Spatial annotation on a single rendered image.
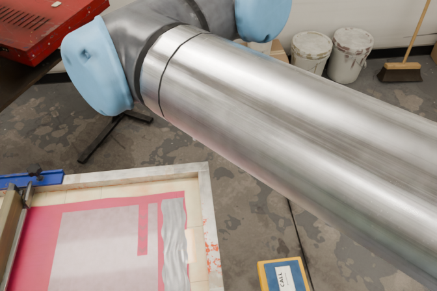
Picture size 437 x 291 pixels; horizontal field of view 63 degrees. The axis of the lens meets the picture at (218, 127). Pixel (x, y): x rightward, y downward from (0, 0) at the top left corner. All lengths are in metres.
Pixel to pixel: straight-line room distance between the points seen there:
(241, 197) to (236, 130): 2.11
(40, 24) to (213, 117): 1.65
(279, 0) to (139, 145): 2.31
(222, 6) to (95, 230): 0.96
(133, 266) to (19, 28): 1.19
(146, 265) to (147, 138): 1.63
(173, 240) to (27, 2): 1.39
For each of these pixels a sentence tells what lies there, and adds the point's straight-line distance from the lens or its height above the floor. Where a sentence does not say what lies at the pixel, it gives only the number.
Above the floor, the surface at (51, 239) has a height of 0.96.
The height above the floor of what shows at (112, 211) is 0.96.
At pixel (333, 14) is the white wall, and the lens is 3.12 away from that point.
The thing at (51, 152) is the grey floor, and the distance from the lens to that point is 2.77.
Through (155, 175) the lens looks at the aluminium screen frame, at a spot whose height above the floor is 0.99.
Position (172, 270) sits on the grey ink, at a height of 0.96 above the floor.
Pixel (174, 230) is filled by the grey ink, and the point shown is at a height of 0.96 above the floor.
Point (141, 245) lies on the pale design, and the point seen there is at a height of 0.96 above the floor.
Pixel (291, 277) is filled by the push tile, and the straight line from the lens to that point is 1.09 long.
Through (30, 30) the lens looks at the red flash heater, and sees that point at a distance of 1.82.
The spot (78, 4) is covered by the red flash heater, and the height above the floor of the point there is 1.10.
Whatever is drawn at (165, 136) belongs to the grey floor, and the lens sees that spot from 2.64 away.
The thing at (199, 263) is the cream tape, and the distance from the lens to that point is 1.10.
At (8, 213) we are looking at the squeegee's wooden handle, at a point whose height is 1.06.
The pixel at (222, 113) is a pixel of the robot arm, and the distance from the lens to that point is 0.21.
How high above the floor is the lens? 1.98
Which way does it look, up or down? 48 degrees down
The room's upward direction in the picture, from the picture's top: straight up
